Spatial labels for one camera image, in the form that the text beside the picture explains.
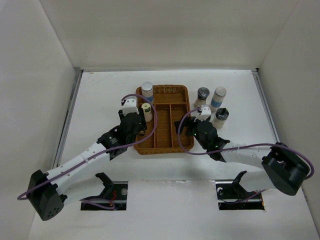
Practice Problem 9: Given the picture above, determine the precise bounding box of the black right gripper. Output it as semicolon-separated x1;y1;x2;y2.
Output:
174;114;209;150

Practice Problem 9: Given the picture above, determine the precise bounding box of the yellow cap spice bottle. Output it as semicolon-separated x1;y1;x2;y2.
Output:
141;102;153;123

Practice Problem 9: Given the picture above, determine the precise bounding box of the black cap sugar grinder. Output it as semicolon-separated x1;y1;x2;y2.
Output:
193;87;210;109

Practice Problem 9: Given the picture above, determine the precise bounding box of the black knob cap jar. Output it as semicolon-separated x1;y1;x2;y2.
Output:
212;108;229;129

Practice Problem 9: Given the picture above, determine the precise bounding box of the blue label silver cap bottle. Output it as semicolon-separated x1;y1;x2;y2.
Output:
141;81;154;103

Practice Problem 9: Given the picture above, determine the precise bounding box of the tall blue label bottle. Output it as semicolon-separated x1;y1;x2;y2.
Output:
210;86;227;112

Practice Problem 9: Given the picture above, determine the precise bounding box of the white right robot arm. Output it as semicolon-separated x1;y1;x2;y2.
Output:
174;116;315;198

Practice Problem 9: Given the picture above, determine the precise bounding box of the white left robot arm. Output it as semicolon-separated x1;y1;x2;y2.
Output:
25;108;147;221

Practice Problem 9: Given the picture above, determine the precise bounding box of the brown wicker divided basket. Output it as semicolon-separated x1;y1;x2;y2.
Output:
134;84;190;155

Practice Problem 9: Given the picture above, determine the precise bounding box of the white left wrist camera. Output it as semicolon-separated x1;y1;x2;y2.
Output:
121;96;139;116

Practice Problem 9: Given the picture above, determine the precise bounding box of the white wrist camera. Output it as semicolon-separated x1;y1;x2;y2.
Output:
121;96;139;116
197;105;212;122

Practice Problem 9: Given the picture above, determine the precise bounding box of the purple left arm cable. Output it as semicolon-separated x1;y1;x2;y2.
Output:
16;93;158;211

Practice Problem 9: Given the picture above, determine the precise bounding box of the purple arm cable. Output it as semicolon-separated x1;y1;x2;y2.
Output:
176;108;315;203
16;93;158;211

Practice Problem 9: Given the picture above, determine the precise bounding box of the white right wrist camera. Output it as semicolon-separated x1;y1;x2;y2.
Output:
197;105;212;122

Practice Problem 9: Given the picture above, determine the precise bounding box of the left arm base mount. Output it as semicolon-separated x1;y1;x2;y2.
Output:
80;173;129;211

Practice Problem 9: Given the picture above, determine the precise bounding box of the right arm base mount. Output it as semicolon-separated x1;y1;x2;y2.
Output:
215;171;265;211

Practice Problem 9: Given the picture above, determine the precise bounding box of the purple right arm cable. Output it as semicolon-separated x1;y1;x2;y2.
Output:
176;108;315;203

